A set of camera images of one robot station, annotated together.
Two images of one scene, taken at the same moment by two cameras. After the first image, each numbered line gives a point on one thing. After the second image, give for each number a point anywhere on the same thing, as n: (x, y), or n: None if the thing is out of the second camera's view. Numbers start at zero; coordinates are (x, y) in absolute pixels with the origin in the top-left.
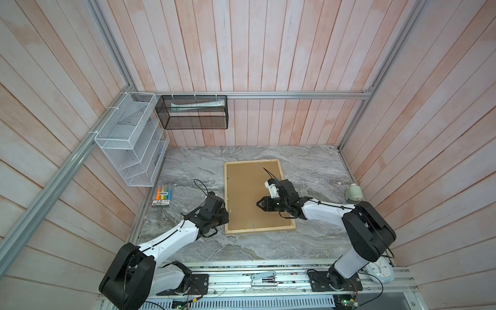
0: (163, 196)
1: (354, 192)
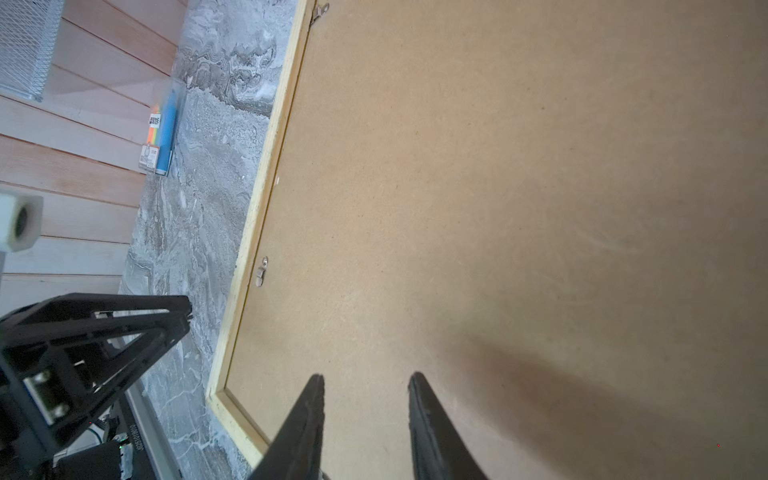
0: (157, 154)
1: None
